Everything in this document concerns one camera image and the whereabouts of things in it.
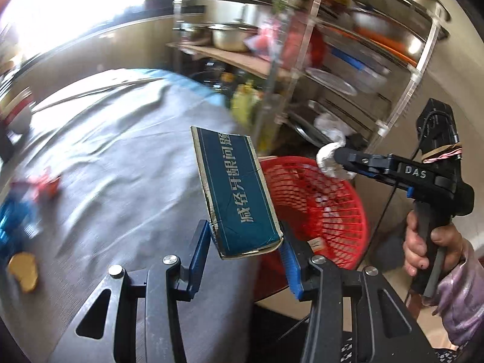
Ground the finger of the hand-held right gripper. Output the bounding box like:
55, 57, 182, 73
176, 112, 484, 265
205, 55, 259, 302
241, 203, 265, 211
353, 166, 391, 183
336, 148, 394, 171

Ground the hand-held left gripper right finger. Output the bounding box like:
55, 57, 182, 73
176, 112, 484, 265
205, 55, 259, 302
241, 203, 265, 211
280, 221, 435, 363

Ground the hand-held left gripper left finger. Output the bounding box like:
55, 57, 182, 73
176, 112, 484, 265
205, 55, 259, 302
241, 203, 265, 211
47, 219, 211, 363

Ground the white tissue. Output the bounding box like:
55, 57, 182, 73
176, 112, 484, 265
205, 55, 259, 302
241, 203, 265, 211
316, 140, 356, 179

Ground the red plastic basket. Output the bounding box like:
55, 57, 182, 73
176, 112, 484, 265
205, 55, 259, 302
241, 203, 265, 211
259, 156, 369, 271

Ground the blue toothpaste box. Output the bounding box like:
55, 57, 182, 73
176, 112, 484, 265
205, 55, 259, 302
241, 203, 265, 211
190, 126, 285, 260

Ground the yellow fruit peel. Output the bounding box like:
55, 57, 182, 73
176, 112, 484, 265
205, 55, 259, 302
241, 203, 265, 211
8, 253, 39, 293

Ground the blue plastic bag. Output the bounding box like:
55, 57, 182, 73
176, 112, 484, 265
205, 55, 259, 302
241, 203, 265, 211
0, 193, 42, 258

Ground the person's right forearm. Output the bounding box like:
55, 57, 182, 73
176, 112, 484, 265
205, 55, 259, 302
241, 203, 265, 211
431, 240, 484, 348

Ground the person's right hand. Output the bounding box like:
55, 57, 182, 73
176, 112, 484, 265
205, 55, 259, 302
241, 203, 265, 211
403, 212, 466, 277

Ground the white plastic bag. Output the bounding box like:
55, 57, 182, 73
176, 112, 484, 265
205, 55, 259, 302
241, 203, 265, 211
314, 113, 357, 143

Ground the steel tray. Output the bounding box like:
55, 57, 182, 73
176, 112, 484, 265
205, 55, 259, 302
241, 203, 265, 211
290, 100, 376, 149

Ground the clear plastic lid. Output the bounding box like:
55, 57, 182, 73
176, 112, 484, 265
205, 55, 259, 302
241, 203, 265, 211
304, 67, 358, 97

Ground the clear container blue lid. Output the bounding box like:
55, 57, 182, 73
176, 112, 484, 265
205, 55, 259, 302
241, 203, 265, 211
328, 45, 391, 92

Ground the stainless steel dish rack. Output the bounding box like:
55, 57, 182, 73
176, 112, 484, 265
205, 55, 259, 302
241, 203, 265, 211
265, 0, 452, 159

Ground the red plastic bag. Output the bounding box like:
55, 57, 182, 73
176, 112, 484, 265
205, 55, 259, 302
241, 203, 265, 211
287, 26, 326, 69

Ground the steel basin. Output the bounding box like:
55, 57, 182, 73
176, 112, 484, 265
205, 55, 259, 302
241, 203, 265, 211
350, 8, 428, 56

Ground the pink plastic bag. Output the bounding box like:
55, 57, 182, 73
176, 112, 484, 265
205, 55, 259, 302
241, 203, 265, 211
246, 19, 293, 63

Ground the metal kitchen shelf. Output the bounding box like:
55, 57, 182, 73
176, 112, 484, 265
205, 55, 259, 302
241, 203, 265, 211
166, 0, 307, 159

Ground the red wrapper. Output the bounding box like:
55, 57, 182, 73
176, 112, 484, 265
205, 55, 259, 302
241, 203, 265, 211
11, 169, 62, 199

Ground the light blue under cloth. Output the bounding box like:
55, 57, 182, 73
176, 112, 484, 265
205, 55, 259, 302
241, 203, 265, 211
151, 69, 229, 108

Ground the steel pot with lid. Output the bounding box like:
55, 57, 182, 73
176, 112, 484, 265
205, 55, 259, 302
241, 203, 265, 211
208, 23, 261, 54

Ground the long wooden stick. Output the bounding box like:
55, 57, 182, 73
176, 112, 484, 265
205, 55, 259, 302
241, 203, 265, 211
32, 77, 167, 111

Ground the small steel pot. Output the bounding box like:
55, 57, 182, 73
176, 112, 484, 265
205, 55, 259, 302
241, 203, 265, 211
177, 23, 212, 43

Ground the black rectangular device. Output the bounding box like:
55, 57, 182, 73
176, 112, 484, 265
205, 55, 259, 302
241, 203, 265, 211
0, 121, 16, 161

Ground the red and white bowl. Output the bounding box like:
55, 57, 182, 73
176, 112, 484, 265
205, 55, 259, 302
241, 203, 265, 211
0, 87, 34, 135

